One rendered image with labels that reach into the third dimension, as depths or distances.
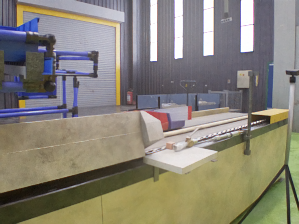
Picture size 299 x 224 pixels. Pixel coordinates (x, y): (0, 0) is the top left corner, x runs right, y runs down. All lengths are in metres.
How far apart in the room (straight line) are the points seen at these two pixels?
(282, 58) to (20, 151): 6.16
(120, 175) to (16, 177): 0.39
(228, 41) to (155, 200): 10.44
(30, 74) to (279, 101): 6.11
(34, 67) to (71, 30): 11.75
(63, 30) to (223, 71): 7.95
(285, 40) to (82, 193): 6.10
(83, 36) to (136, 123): 11.73
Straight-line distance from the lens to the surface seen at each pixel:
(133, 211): 1.06
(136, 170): 0.99
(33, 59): 0.64
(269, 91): 10.25
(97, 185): 0.90
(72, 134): 0.82
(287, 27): 6.54
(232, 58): 11.07
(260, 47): 10.56
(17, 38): 0.68
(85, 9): 12.50
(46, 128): 0.79
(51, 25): 12.03
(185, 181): 1.27
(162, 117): 1.83
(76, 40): 12.37
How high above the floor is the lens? 1.11
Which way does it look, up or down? 6 degrees down
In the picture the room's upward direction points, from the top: straight up
